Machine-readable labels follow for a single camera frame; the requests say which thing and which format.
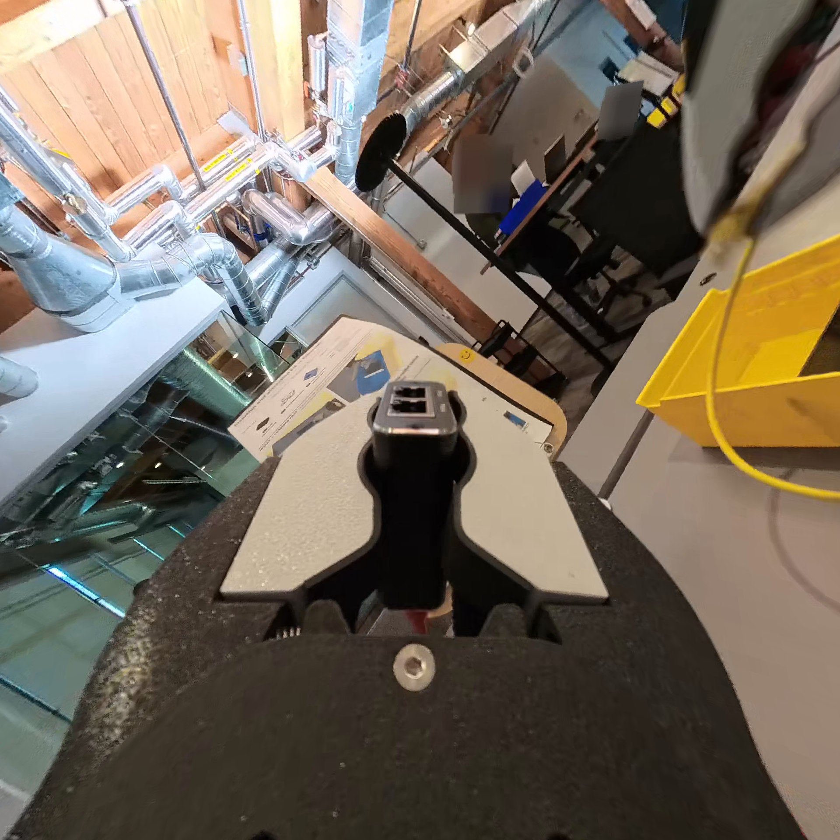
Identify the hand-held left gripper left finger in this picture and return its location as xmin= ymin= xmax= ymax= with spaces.
xmin=218 ymin=397 xmax=382 ymax=603

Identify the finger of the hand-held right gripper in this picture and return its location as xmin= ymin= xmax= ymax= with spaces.
xmin=679 ymin=0 xmax=818 ymax=236

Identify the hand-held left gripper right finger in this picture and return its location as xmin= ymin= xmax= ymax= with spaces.
xmin=445 ymin=392 xmax=610 ymax=603

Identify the black ethernet port box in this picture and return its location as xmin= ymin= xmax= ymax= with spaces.
xmin=371 ymin=379 xmax=460 ymax=611

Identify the yellow ethernet cable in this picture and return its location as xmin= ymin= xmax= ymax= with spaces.
xmin=704 ymin=141 xmax=840 ymax=504

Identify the yellow plastic bin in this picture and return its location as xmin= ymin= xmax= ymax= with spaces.
xmin=635 ymin=236 xmax=840 ymax=448

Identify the printed instruction poster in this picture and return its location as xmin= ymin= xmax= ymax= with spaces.
xmin=228 ymin=317 xmax=555 ymax=460

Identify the instruction sheet on board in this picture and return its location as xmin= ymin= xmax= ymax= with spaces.
xmin=436 ymin=341 xmax=568 ymax=460

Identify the black office chair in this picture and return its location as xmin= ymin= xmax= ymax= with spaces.
xmin=571 ymin=118 xmax=703 ymax=290

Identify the blue storage bin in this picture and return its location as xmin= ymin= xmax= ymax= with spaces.
xmin=497 ymin=178 xmax=549 ymax=235

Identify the wooden support beam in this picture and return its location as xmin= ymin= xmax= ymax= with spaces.
xmin=298 ymin=167 xmax=500 ymax=342

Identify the black wire cart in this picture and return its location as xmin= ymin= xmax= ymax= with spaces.
xmin=482 ymin=320 xmax=568 ymax=401

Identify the silver flexible duct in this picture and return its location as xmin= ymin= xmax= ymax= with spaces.
xmin=400 ymin=0 xmax=549 ymax=132

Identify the silver ventilation duct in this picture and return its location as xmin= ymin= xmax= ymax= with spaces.
xmin=0 ymin=85 xmax=342 ymax=336
xmin=308 ymin=0 xmax=395 ymax=186

